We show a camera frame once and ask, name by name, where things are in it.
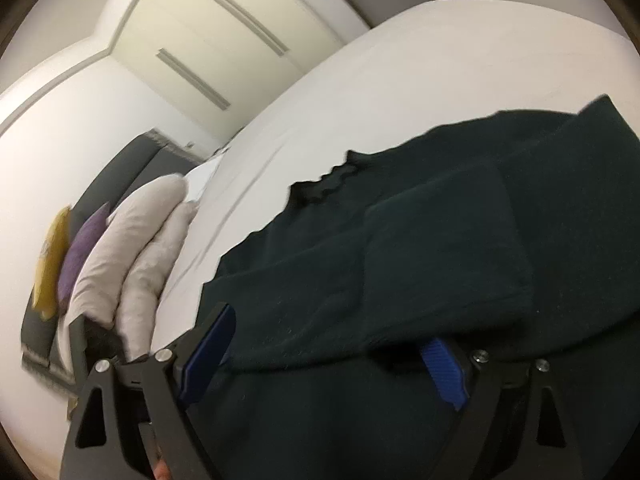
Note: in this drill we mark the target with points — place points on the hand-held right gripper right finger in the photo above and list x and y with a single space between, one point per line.
445 372

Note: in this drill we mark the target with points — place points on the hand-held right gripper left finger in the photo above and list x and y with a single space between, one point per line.
207 355

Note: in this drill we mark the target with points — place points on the dark green sweater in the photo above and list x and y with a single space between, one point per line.
400 240

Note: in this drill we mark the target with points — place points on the purple pillow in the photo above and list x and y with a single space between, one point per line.
80 255

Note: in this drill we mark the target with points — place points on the yellow pillow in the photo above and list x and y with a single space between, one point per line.
50 260

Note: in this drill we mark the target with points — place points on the beige folded duvet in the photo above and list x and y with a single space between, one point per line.
135 240

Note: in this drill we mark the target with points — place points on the grey upholstered headboard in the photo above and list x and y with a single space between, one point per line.
120 170

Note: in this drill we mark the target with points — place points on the white pillow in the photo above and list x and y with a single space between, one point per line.
202 177

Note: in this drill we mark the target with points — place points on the white bed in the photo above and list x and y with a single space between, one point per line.
390 90

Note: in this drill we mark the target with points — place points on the cream wardrobe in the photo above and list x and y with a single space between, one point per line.
220 35

